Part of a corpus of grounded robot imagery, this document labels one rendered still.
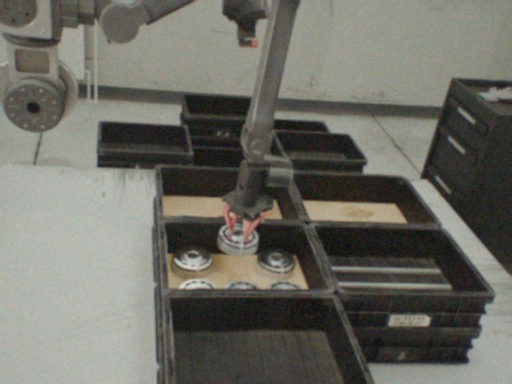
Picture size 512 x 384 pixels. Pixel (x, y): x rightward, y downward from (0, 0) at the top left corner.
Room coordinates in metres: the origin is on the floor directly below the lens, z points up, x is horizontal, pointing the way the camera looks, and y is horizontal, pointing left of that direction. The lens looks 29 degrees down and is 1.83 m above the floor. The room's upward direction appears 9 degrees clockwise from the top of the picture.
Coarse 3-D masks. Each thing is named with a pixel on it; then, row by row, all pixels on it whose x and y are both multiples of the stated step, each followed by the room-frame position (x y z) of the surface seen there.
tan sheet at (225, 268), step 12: (168, 264) 1.35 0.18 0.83; (216, 264) 1.38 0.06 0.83; (228, 264) 1.39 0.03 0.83; (240, 264) 1.40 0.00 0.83; (252, 264) 1.40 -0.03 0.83; (180, 276) 1.31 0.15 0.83; (216, 276) 1.33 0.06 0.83; (228, 276) 1.34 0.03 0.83; (240, 276) 1.34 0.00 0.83; (252, 276) 1.35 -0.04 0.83; (300, 276) 1.38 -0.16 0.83
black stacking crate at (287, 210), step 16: (176, 176) 1.70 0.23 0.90; (192, 176) 1.71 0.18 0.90; (208, 176) 1.72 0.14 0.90; (224, 176) 1.73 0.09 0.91; (176, 192) 1.70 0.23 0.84; (192, 192) 1.71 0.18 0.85; (208, 192) 1.72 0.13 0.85; (224, 192) 1.73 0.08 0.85; (272, 192) 1.77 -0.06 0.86; (288, 208) 1.63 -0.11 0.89
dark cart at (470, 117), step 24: (456, 96) 3.00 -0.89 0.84; (456, 120) 2.97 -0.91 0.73; (480, 120) 2.78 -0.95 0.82; (504, 120) 2.67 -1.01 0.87; (432, 144) 3.07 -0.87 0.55; (456, 144) 2.87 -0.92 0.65; (480, 144) 2.73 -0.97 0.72; (504, 144) 2.68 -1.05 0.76; (432, 168) 3.00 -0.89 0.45; (456, 168) 2.84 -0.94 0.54; (480, 168) 2.66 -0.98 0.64; (504, 168) 2.69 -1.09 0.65; (456, 192) 2.77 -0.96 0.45; (480, 192) 2.67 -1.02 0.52; (504, 192) 2.70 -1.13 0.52; (480, 216) 2.68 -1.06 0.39; (504, 216) 2.71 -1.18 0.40; (480, 240) 2.69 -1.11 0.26; (504, 240) 2.72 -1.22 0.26
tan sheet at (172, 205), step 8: (168, 200) 1.66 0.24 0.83; (176, 200) 1.67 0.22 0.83; (184, 200) 1.68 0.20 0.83; (192, 200) 1.69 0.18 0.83; (200, 200) 1.69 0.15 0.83; (208, 200) 1.70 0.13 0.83; (216, 200) 1.71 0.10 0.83; (168, 208) 1.62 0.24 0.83; (176, 208) 1.63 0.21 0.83; (184, 208) 1.63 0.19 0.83; (192, 208) 1.64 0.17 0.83; (200, 208) 1.65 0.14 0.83; (208, 208) 1.65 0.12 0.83; (216, 208) 1.66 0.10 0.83; (208, 216) 1.61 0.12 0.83; (216, 216) 1.62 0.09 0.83; (272, 216) 1.67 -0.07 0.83; (280, 216) 1.67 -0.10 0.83
